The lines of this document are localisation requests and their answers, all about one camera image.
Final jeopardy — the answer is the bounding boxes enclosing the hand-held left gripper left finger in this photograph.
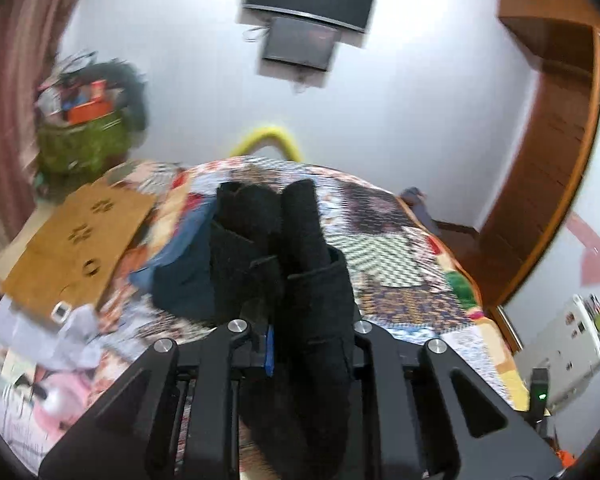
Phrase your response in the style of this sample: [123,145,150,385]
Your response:
[37,319,276,480]

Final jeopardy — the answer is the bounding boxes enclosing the small wall-mounted monitor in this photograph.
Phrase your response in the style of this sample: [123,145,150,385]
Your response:
[261,16,341,72]

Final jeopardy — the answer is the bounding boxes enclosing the pile of household clutter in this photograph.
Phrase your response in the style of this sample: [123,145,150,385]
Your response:
[35,52,111,121]

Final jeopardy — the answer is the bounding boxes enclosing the yellow foam bed guard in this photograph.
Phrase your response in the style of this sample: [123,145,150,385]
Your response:
[228,123,302,162]

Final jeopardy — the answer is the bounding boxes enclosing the wooden lap desk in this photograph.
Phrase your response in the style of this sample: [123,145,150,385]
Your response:
[2,183,158,312]

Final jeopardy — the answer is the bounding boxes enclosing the striped red curtain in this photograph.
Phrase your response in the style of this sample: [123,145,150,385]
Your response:
[0,0,102,301]

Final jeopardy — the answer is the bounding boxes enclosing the blue jeans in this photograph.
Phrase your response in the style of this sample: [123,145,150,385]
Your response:
[130,205,216,291]

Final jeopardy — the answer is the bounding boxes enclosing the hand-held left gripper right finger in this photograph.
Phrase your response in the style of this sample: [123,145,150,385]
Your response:
[352,320,566,480]

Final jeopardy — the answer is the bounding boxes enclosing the patchwork patterned blanket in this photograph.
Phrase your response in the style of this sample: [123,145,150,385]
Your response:
[0,155,531,476]

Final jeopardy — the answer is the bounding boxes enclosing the green patterned storage bag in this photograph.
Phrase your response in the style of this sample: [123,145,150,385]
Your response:
[35,115,131,181]

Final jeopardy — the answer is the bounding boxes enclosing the light wooden bedside table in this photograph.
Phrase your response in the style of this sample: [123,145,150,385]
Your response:
[0,195,67,291]

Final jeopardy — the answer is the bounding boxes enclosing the grey bag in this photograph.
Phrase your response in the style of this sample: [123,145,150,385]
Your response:
[399,187,441,236]

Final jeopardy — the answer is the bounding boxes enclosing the white appliance box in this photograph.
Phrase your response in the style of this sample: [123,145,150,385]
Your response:
[522,294,600,411]

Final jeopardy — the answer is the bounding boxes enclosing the black pants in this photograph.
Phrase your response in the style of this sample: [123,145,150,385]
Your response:
[209,178,362,480]

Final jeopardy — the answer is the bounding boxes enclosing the wooden wardrobe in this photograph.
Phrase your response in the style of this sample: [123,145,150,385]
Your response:
[475,0,600,307]

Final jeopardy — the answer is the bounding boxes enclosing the white wardrobe door with hearts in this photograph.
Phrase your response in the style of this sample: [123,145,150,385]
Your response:
[505,35,600,461]

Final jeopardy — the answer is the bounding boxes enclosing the dark navy folded garment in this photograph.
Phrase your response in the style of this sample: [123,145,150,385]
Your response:
[152,222,217,321]

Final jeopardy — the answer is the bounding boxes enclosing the orange flat box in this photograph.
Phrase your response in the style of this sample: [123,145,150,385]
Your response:
[67,100,114,124]

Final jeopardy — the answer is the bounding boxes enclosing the pile of papers and packets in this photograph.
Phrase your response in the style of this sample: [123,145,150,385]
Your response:
[0,304,103,413]

